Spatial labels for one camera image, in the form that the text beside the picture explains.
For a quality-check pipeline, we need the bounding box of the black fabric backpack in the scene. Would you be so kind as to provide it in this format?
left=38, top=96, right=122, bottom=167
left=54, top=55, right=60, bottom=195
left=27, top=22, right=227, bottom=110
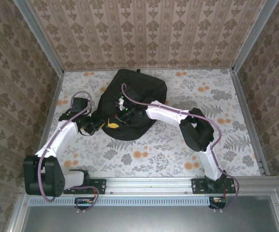
left=98, top=69, right=168, bottom=141

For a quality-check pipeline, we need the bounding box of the floral printed table cover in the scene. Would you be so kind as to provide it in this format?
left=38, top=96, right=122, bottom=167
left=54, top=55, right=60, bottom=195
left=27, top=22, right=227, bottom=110
left=37, top=69, right=262, bottom=178

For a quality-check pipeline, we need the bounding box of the grey sheet metal panel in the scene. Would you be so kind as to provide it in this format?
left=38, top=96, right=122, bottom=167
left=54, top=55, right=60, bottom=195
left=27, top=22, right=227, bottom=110
left=8, top=194, right=279, bottom=232

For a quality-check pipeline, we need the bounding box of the aluminium side rail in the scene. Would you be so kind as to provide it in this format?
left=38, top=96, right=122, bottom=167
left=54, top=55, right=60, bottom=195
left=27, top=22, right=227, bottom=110
left=230, top=69, right=270, bottom=176
left=30, top=71, right=64, bottom=177

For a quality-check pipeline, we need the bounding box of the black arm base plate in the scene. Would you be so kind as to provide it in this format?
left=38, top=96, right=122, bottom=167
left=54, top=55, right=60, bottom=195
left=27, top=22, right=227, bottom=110
left=63, top=178, right=106, bottom=194
left=191, top=178, right=236, bottom=194

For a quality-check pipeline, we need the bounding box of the aluminium mounting rail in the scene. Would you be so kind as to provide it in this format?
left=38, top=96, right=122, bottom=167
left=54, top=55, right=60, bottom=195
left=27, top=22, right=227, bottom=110
left=21, top=176, right=279, bottom=197

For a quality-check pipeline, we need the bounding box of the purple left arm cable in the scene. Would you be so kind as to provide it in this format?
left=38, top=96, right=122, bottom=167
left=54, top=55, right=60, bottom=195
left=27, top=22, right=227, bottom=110
left=38, top=91, right=100, bottom=215

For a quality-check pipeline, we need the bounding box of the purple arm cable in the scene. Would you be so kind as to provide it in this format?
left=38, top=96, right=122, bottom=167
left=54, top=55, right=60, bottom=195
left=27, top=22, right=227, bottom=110
left=121, top=83, right=240, bottom=213
left=38, top=91, right=100, bottom=215

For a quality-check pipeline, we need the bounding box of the black cable connector box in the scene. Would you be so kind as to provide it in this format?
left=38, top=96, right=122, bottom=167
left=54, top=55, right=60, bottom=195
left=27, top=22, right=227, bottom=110
left=74, top=197, right=95, bottom=210
left=209, top=197, right=227, bottom=210

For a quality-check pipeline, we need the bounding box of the white slotted cable duct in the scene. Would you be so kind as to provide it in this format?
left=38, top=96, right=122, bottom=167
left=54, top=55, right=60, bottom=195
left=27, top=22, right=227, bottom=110
left=29, top=196, right=211, bottom=206

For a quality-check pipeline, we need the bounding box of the aluminium frame post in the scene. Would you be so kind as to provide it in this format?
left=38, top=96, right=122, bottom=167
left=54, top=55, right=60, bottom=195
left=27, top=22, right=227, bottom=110
left=231, top=0, right=279, bottom=73
left=13, top=0, right=65, bottom=75

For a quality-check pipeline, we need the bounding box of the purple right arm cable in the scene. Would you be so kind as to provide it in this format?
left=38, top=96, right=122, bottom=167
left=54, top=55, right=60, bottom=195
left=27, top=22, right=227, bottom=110
left=121, top=83, right=240, bottom=213

